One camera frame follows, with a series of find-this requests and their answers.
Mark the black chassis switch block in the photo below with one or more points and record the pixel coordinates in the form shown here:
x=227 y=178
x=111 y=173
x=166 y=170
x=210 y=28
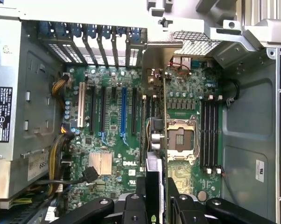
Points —
x=165 y=21

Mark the open grey PC case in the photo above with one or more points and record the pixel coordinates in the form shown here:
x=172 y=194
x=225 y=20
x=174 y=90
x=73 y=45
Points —
x=247 y=116

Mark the finned chipset heatsink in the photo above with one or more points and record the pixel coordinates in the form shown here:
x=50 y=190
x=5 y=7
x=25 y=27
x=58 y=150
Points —
x=100 y=163

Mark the coin cell battery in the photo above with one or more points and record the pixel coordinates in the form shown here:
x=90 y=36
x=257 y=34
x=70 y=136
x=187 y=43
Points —
x=202 y=196

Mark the short black expansion slot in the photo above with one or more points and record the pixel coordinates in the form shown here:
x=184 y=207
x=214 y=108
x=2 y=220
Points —
x=114 y=93

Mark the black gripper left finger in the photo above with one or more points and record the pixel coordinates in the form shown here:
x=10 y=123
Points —
x=133 y=210

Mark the blue PCIe expansion slot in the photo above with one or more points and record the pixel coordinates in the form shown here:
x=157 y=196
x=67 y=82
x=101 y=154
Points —
x=124 y=112

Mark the white PCI expansion slot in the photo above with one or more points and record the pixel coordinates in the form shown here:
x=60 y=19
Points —
x=81 y=105

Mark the metal CPU socket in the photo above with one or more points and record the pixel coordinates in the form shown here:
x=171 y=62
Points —
x=180 y=140

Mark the green motherboard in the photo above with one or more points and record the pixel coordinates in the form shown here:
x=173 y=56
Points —
x=112 y=112

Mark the blue card retention clip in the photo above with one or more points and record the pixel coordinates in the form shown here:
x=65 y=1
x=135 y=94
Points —
x=120 y=33
x=44 y=30
x=60 y=30
x=76 y=31
x=91 y=31
x=106 y=32
x=135 y=35

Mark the grey power supply unit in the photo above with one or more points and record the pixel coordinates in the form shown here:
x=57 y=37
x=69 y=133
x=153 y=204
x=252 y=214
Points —
x=5 y=58

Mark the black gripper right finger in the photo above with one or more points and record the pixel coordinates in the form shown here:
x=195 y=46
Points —
x=187 y=210

